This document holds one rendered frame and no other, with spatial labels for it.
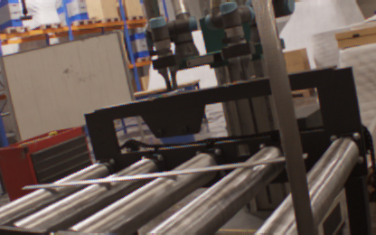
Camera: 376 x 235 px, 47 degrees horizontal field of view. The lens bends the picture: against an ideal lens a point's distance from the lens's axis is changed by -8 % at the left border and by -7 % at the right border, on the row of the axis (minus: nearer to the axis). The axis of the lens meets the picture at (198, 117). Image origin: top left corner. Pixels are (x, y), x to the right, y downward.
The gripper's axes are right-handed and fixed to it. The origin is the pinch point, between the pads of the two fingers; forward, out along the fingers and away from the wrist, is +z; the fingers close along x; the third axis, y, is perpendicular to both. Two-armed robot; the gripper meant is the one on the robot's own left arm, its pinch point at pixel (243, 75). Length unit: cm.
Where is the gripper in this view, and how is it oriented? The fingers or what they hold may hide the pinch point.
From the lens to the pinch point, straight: 195.4
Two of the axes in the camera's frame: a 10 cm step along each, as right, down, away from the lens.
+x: -8.5, 1.2, 5.1
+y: 4.8, -2.2, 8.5
